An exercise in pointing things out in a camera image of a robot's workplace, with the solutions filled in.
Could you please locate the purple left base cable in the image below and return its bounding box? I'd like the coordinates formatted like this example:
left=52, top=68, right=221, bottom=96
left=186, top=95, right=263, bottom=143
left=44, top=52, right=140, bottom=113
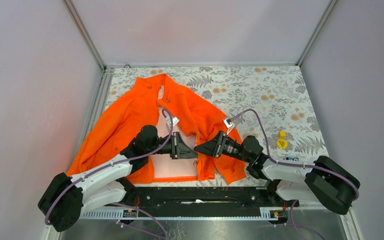
left=110, top=202, right=170, bottom=239

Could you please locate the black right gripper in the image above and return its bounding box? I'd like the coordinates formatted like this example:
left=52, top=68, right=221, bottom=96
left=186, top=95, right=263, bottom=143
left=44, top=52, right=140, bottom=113
left=194, top=130, right=252, bottom=163

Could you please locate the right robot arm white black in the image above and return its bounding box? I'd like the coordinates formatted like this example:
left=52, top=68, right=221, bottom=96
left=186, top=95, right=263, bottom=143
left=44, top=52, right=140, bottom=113
left=194, top=131, right=361, bottom=215

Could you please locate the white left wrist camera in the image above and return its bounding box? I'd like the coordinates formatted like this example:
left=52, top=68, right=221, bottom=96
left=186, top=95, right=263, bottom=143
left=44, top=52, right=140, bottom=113
left=165, top=116, right=180, bottom=128

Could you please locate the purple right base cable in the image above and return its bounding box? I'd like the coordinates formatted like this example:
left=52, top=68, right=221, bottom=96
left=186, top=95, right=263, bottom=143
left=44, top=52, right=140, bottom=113
left=273, top=200, right=327, bottom=240

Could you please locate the floral patterned table mat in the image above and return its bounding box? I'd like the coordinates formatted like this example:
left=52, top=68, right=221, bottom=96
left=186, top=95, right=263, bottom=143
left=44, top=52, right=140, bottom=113
left=104, top=65, right=339, bottom=188

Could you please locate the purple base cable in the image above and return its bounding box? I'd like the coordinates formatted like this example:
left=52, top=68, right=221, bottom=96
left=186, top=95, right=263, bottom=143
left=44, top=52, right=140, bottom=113
left=273, top=200, right=327, bottom=240
left=110, top=202, right=170, bottom=239

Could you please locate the small yellow cube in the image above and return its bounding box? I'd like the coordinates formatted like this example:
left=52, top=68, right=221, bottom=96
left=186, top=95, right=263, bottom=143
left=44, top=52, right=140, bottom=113
left=278, top=131, right=286, bottom=139

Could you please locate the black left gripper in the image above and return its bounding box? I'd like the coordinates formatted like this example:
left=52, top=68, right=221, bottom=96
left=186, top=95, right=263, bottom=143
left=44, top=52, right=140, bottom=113
left=146, top=131, right=198, bottom=159

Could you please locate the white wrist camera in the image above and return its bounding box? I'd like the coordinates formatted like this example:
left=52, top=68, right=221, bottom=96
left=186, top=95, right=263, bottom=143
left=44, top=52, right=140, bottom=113
left=165, top=116, right=180, bottom=128
left=223, top=117, right=235, bottom=131

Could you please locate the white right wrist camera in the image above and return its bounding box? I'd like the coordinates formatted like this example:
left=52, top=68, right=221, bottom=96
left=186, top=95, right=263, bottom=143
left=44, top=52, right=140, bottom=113
left=223, top=117, right=235, bottom=131

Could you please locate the orange zip jacket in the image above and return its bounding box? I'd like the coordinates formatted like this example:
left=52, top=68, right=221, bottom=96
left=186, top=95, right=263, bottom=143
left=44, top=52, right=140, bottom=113
left=67, top=73, right=246, bottom=184

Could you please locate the yellow round tag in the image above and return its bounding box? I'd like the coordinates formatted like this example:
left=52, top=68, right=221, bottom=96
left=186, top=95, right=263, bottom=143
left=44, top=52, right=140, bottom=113
left=276, top=138, right=289, bottom=149

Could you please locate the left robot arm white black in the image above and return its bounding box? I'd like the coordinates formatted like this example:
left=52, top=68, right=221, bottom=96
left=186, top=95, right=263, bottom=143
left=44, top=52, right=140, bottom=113
left=37, top=125, right=198, bottom=232

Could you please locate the small blue black object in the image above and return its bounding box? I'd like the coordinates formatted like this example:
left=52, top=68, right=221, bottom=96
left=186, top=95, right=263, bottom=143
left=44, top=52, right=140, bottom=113
left=285, top=156, right=300, bottom=162

